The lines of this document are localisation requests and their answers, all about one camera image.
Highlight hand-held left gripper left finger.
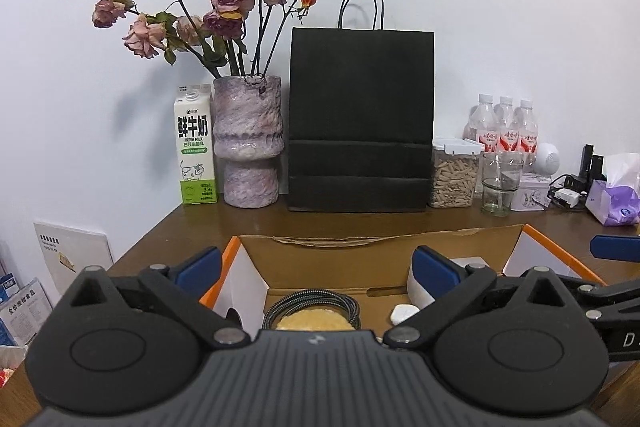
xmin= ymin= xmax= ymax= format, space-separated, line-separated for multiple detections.
xmin=70 ymin=246 xmax=251 ymax=348

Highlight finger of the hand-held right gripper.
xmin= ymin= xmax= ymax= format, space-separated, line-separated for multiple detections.
xmin=590 ymin=234 xmax=640 ymax=263
xmin=552 ymin=274 xmax=640 ymax=323

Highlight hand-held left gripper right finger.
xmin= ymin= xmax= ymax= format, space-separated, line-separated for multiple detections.
xmin=382 ymin=245 xmax=583 ymax=350

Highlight black braided cable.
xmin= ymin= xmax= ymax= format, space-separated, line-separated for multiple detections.
xmin=262 ymin=288 xmax=362 ymax=333

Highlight red cardboard box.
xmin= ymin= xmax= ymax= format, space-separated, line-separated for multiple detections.
xmin=199 ymin=224 xmax=608 ymax=343

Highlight yellow white plush toy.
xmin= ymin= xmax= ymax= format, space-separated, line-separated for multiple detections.
xmin=275 ymin=304 xmax=357 ymax=333

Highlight wooden desktop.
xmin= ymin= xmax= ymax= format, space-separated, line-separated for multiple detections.
xmin=0 ymin=202 xmax=640 ymax=427

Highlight purple tissue pack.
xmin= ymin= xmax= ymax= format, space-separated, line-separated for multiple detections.
xmin=585 ymin=153 xmax=640 ymax=228

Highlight white rounded object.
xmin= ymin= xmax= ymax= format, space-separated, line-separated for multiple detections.
xmin=390 ymin=303 xmax=420 ymax=325

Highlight black chargers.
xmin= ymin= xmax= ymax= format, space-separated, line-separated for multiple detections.
xmin=580 ymin=144 xmax=607 ymax=188

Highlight clear glass cup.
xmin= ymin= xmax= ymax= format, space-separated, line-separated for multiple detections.
xmin=481 ymin=152 xmax=525 ymax=217

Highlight clear container of pellets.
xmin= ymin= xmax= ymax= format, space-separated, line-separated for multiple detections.
xmin=428 ymin=137 xmax=483 ymax=209

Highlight white printed tin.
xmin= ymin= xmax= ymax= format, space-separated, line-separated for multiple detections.
xmin=510 ymin=173 xmax=551 ymax=212

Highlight white round speaker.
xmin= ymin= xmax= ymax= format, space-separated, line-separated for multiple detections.
xmin=531 ymin=142 xmax=562 ymax=180

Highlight white green milk carton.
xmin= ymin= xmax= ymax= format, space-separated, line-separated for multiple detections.
xmin=173 ymin=83 xmax=218 ymax=206

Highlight purple mottled vase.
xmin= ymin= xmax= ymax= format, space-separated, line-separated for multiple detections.
xmin=211 ymin=74 xmax=286 ymax=209

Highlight white printed board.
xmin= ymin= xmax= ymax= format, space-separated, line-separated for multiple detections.
xmin=33 ymin=221 xmax=115 ymax=295

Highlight black paper bag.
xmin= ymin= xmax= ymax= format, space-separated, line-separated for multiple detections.
xmin=287 ymin=0 xmax=435 ymax=214

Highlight white printed booklets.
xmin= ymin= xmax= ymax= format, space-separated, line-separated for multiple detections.
xmin=0 ymin=274 xmax=53 ymax=348

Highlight red white packet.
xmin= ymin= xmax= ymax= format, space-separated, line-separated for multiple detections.
xmin=0 ymin=347 xmax=26 ymax=390

